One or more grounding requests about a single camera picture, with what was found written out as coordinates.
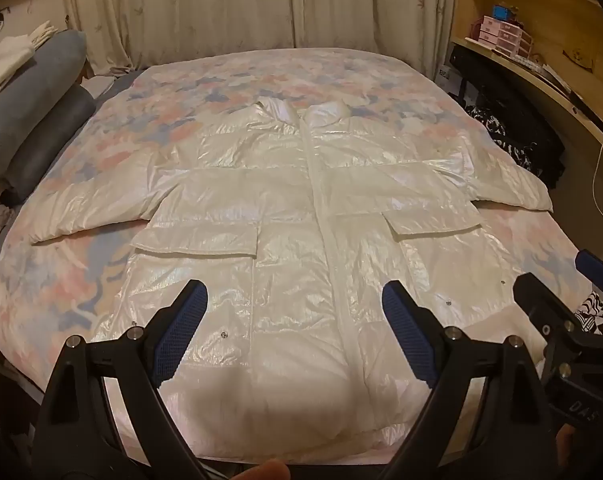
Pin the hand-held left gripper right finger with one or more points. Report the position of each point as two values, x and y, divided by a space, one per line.
409 332

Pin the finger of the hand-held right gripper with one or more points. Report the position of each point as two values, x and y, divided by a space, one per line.
594 266
536 300

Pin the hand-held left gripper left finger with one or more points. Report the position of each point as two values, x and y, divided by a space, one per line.
181 332

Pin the white shiny puffer jacket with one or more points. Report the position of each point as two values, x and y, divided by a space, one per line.
281 210

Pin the person's right hand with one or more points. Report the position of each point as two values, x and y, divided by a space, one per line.
571 452

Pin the person's left hand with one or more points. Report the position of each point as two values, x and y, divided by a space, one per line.
261 471

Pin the black white patterned bag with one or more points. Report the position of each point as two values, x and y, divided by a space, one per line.
594 310

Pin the black white patterned cloth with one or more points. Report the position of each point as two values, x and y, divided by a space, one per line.
521 135

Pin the dark grey pillow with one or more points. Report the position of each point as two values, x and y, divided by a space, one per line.
51 150

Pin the bed with floral cover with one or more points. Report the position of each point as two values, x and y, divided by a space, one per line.
156 100

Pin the white box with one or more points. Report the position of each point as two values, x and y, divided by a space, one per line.
444 79

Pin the pink drawer organizer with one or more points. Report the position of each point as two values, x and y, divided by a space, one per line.
504 37

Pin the blue-grey pillow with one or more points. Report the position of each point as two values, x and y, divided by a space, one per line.
36 90

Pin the white folded cloth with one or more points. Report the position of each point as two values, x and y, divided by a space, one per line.
9 60

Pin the beige patterned curtain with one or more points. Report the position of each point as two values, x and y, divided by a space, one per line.
206 5

